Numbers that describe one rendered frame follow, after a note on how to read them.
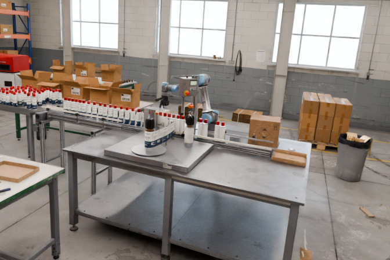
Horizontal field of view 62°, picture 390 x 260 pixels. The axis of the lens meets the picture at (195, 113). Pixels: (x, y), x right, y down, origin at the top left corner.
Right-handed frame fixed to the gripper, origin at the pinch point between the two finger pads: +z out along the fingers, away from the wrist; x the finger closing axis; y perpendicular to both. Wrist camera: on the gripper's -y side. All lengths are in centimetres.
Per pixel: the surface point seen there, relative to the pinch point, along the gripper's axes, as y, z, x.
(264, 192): 137, 15, -122
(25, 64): -450, 7, 245
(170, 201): 64, 42, -118
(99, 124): -60, 17, -36
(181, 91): 35, -34, -34
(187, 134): 57, -1, -68
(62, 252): -22, 101, -143
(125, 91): -92, -1, 72
